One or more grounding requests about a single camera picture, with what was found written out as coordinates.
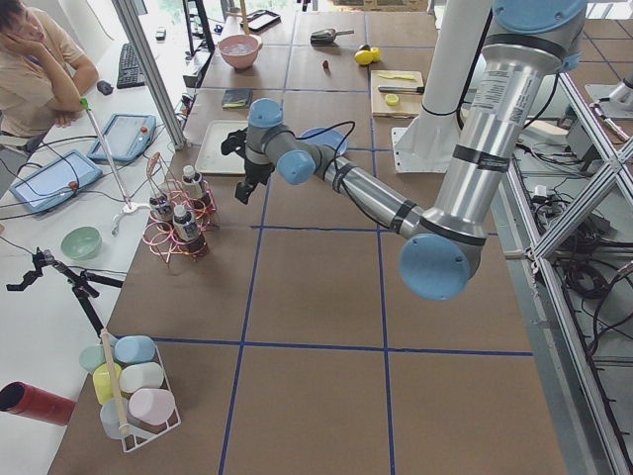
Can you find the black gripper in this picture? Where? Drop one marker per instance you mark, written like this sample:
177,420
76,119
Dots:
257,172

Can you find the blue plate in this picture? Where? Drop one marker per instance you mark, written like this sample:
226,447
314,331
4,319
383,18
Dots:
325,136

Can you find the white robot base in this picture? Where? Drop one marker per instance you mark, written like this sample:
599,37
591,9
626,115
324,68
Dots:
427,144

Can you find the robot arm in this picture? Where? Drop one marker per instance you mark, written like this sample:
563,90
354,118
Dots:
527,41

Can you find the cream bear tray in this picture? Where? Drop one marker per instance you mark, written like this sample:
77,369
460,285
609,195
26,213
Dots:
210,159

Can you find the tea bottle right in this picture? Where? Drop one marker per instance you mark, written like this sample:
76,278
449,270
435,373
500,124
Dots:
192,183

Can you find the tea bottle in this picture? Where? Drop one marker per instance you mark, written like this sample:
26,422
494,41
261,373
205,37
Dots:
189,234
192,183
161,208

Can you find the tea bottle left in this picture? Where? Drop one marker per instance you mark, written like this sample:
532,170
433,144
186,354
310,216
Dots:
189,234

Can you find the tea bottle back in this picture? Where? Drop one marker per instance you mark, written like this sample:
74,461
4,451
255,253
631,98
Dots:
161,208

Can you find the grey folded cloth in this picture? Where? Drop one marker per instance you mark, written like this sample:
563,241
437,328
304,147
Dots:
239,98

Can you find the white stand with green tip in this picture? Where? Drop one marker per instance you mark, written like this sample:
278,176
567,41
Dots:
130,207

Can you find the blue teach pendant tablet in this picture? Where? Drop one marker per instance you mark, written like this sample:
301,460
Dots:
128,135

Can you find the pink bowl with ice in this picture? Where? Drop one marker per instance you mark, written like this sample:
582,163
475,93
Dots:
240,51

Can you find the black keyboard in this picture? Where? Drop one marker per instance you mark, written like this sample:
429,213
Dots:
130,74

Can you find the wooden stand with pole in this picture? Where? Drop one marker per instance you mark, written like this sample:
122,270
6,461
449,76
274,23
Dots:
243,12

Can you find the wooden cutting board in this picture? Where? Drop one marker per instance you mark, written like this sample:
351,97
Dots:
410,104

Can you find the green bowl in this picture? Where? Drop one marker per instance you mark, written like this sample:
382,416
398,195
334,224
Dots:
82,243

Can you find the computer mouse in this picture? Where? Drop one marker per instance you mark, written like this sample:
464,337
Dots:
104,87

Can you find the steel cylinder tool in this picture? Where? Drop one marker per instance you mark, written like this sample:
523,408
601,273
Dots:
401,90

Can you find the lemon half slice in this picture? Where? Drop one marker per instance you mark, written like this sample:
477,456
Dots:
392,100

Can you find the metal scoop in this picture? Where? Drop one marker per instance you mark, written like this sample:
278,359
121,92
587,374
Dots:
327,36

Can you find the whole yellow lemon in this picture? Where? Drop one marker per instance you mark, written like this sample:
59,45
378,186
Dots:
364,57

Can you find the blue cup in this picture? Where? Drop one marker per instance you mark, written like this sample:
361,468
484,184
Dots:
135,349

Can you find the yellow plastic knife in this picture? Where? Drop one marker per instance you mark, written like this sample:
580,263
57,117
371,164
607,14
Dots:
407,77

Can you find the white cup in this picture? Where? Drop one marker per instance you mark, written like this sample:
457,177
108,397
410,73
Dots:
142,375

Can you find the pale green cup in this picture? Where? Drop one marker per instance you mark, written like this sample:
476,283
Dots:
92,357

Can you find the seated person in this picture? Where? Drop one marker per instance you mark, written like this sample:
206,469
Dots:
44,73

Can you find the yellow cup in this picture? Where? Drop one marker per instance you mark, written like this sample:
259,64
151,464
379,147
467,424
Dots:
102,384

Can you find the pink cup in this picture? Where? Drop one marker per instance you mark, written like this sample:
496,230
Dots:
152,406

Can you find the red cylinder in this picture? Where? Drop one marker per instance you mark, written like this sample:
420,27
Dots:
21,399

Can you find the copper wire bottle rack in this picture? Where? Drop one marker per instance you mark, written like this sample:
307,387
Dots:
161,238

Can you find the white wire cup rack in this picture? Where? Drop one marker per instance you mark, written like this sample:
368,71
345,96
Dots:
116,420

